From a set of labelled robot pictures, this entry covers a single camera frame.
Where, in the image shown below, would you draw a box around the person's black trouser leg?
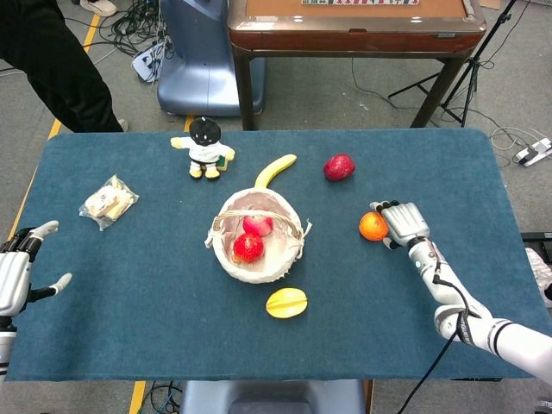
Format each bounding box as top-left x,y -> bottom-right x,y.
0,0 -> 125,134

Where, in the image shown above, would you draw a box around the blue table cloth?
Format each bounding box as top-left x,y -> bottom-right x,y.
3,128 -> 552,383

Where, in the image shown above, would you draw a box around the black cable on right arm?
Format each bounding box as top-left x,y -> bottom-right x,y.
396,258 -> 480,414

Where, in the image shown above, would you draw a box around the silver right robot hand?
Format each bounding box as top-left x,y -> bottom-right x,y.
369,199 -> 431,251

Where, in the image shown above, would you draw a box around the pink white shoe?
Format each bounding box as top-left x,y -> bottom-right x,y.
524,248 -> 552,308

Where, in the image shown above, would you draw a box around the orange fruit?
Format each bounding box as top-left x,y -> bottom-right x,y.
358,210 -> 391,242

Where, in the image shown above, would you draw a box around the white cloth-lined wicker basket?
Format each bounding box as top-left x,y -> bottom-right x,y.
204,187 -> 312,285

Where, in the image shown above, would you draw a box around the bright red apple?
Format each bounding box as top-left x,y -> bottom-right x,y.
233,232 -> 265,264

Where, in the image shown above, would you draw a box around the white floor cable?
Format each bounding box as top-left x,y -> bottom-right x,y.
489,126 -> 543,167

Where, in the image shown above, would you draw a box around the white power strip with plugs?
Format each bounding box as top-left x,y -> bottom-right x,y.
131,41 -> 172,83

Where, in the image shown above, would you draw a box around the tangle of black cables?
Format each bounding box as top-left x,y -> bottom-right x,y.
97,0 -> 173,57

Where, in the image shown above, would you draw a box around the blue-grey robot torso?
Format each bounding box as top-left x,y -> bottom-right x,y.
179,379 -> 367,414

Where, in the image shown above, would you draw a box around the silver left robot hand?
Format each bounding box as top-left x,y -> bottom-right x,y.
0,220 -> 73,318

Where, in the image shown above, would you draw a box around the brown mahjong table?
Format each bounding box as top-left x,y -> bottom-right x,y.
227,0 -> 488,130

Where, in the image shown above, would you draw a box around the yellow banana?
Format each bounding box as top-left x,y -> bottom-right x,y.
254,154 -> 298,191

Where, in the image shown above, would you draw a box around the black box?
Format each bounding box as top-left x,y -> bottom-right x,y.
520,231 -> 552,264

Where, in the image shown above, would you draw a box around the dark red apple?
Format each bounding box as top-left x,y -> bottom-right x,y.
323,154 -> 357,182

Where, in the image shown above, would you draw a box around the black tripod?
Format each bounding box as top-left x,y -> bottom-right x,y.
387,0 -> 518,129

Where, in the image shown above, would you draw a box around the clear bag of snacks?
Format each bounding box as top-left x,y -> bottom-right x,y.
78,173 -> 141,232

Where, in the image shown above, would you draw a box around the yellow starfruit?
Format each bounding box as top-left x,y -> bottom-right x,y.
265,287 -> 310,320

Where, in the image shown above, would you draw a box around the black-headed plush doll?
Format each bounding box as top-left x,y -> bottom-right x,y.
170,116 -> 236,181

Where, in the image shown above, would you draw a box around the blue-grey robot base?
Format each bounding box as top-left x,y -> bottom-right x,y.
156,0 -> 267,117

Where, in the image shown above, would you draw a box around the thin black floor cable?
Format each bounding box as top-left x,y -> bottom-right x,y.
350,58 -> 415,111

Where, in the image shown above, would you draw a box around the cables under table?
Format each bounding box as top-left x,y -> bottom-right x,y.
144,379 -> 185,414

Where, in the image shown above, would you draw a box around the row of mahjong tiles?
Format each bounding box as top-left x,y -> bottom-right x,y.
300,0 -> 420,7

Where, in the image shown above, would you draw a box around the pink peach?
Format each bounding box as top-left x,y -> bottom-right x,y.
242,215 -> 274,238

